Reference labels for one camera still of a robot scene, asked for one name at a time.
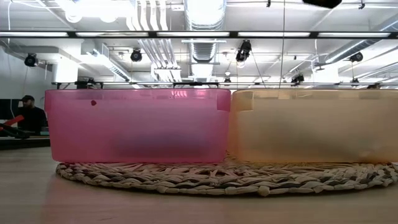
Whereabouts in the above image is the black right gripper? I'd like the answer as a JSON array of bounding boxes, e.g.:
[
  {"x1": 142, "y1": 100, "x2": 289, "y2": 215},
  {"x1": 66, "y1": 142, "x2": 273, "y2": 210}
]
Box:
[{"x1": 302, "y1": 0, "x2": 343, "y2": 9}]

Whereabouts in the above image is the black ceiling spotlight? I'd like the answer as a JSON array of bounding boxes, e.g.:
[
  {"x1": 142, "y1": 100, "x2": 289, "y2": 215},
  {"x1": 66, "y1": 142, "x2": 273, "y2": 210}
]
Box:
[
  {"x1": 349, "y1": 51, "x2": 364, "y2": 63},
  {"x1": 24, "y1": 52, "x2": 39, "y2": 68},
  {"x1": 291, "y1": 73, "x2": 306, "y2": 85},
  {"x1": 130, "y1": 48, "x2": 144, "y2": 63},
  {"x1": 235, "y1": 39, "x2": 253, "y2": 63}
]

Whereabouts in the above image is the orange translucent plastic bin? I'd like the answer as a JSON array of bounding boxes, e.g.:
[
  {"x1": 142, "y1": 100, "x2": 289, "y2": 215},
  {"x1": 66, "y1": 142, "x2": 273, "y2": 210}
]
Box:
[{"x1": 229, "y1": 89, "x2": 398, "y2": 164}]

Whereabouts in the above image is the round woven placemat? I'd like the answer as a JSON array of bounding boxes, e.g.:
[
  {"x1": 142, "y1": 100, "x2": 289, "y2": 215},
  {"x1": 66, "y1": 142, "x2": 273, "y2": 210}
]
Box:
[{"x1": 55, "y1": 154, "x2": 398, "y2": 198}]

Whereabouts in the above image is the pink translucent plastic bin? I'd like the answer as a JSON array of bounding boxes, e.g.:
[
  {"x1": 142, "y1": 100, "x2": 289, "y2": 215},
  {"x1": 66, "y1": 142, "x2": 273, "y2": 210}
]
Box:
[{"x1": 44, "y1": 88, "x2": 232, "y2": 164}]

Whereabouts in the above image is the person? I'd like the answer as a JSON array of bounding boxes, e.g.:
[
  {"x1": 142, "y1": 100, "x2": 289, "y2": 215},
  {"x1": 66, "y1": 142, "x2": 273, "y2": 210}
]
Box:
[{"x1": 16, "y1": 95, "x2": 49, "y2": 136}]

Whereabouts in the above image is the red and black tool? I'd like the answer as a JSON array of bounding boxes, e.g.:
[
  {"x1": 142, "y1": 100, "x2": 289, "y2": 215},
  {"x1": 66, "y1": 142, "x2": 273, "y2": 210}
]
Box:
[{"x1": 0, "y1": 114, "x2": 31, "y2": 140}]

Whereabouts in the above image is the dark background table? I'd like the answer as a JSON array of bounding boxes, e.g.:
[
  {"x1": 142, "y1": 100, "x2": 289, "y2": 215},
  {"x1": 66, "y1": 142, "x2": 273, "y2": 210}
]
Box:
[{"x1": 0, "y1": 133, "x2": 51, "y2": 151}]

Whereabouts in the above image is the black background monitor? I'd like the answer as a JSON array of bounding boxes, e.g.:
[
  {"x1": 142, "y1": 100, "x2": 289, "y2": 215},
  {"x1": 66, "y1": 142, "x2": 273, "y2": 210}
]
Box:
[{"x1": 0, "y1": 98, "x2": 22, "y2": 121}]

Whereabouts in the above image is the thin hanging black cable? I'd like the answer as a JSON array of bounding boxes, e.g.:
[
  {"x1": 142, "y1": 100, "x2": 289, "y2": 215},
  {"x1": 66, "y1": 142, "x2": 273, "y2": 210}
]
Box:
[{"x1": 279, "y1": 0, "x2": 287, "y2": 90}]

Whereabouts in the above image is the long horizontal metal rail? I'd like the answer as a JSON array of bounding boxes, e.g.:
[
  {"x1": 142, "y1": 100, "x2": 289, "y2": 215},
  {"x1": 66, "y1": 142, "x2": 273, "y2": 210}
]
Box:
[{"x1": 51, "y1": 81, "x2": 398, "y2": 88}]

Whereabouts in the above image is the silver ventilation duct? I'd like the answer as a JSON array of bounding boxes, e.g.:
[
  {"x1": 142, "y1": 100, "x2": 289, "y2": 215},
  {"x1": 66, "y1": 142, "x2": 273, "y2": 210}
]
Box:
[{"x1": 183, "y1": 0, "x2": 228, "y2": 63}]

